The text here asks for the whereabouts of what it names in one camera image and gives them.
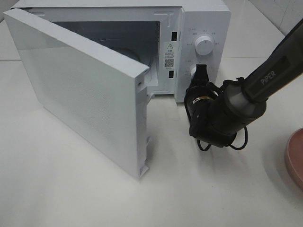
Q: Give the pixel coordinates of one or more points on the white microwave oven body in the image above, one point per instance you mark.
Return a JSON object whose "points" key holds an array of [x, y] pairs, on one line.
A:
{"points": [[138, 29]]}

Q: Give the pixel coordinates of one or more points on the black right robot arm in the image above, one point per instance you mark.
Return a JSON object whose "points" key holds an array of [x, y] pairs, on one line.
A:
{"points": [[218, 116]]}

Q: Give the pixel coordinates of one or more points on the white microwave door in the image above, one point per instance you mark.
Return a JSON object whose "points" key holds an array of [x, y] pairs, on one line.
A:
{"points": [[96, 91]]}

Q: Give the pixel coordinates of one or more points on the lower white control knob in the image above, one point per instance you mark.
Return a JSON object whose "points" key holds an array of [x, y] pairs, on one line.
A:
{"points": [[192, 71]]}

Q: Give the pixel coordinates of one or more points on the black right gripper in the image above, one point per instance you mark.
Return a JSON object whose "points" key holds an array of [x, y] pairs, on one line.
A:
{"points": [[199, 96]]}

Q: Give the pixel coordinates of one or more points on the upper white control knob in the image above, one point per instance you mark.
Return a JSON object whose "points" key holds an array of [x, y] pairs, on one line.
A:
{"points": [[204, 44]]}

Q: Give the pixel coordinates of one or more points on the white warning label sticker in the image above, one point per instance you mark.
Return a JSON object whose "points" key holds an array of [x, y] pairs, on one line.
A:
{"points": [[169, 55]]}

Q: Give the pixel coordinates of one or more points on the white control knob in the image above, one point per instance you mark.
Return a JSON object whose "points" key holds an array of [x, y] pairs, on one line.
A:
{"points": [[204, 44], [192, 71]]}

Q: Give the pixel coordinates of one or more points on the pink round plate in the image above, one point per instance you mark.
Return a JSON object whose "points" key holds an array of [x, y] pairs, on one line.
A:
{"points": [[294, 157]]}

